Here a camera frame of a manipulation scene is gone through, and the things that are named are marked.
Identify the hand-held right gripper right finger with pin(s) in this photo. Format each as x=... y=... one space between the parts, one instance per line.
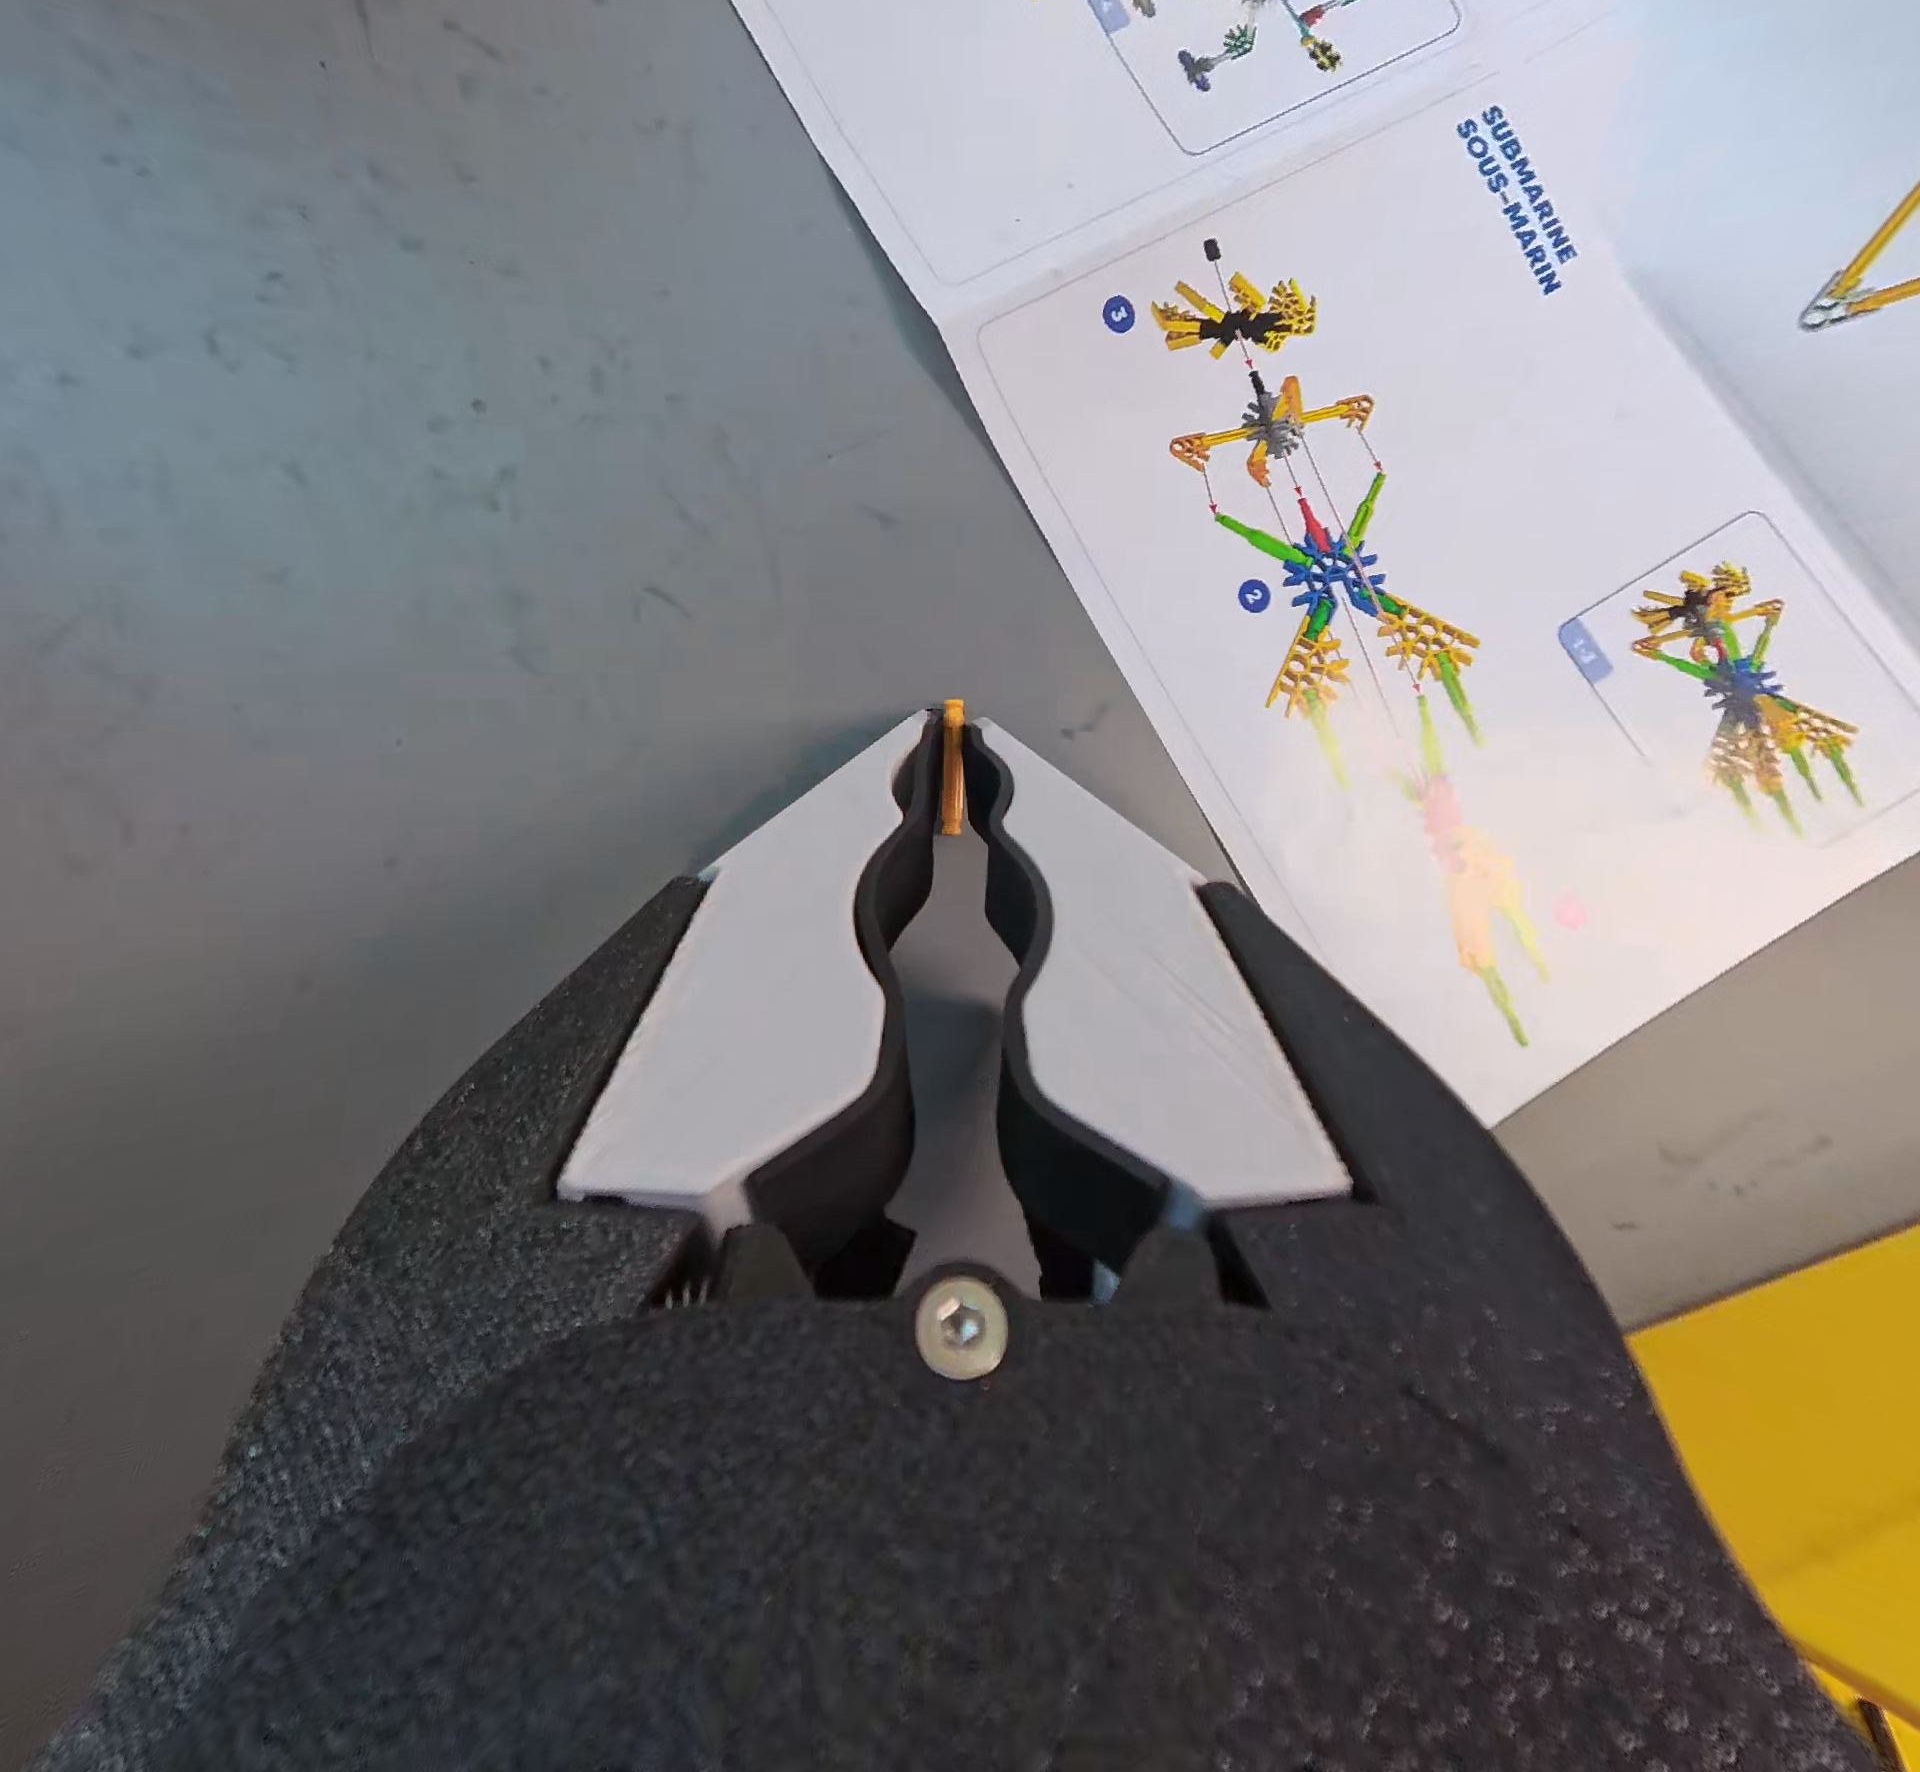
x=1175 y=1038

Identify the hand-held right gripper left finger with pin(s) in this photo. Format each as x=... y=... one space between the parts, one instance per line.
x=736 y=1038

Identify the short orange toy rod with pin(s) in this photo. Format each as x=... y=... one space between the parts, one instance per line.
x=955 y=767

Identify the yellow plastic bin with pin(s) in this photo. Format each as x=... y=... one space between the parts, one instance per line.
x=1801 y=1443

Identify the grey desk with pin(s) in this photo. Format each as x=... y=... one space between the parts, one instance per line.
x=389 y=452

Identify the printed instruction sheet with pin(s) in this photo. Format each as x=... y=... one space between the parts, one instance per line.
x=1440 y=305

